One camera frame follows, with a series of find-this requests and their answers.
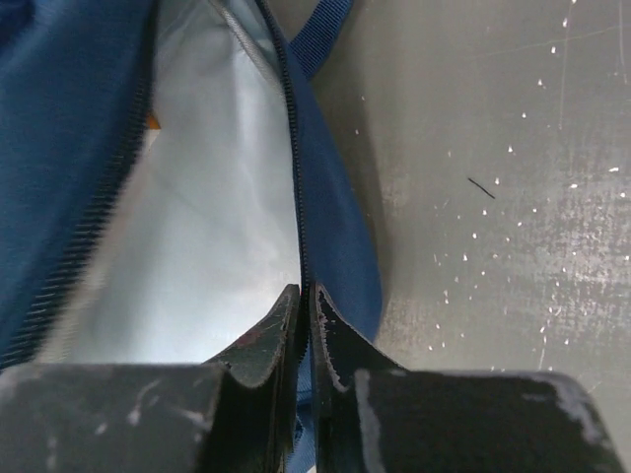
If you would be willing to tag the orange treehouse paperback book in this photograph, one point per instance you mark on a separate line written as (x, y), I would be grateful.
(153, 123)

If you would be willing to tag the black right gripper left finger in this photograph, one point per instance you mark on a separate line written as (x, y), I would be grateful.
(234, 413)

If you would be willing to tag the navy blue student backpack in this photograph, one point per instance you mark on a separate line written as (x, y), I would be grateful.
(121, 245)

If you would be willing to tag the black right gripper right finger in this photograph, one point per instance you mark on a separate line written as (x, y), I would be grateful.
(373, 415)

